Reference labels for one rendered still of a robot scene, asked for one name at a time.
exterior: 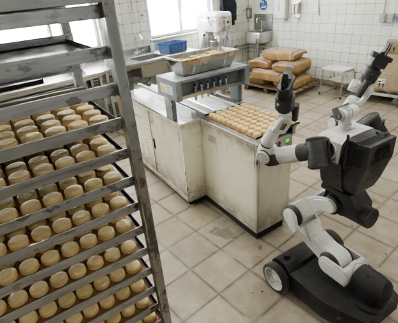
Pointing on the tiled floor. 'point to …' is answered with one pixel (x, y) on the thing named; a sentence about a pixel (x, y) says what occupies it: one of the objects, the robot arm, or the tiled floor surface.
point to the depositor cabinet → (173, 146)
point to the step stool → (338, 76)
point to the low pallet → (276, 87)
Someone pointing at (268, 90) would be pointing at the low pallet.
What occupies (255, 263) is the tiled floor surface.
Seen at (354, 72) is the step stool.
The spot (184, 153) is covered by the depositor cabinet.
